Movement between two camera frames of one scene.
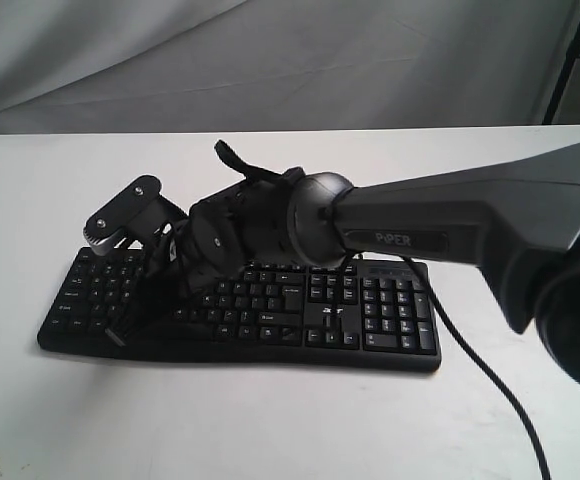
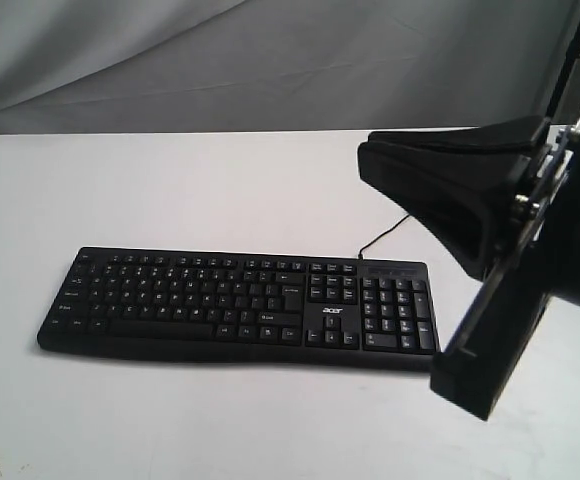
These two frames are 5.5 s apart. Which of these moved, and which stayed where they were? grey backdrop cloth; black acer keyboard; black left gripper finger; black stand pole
Moved: black left gripper finger
Stayed: black acer keyboard; grey backdrop cloth; black stand pole
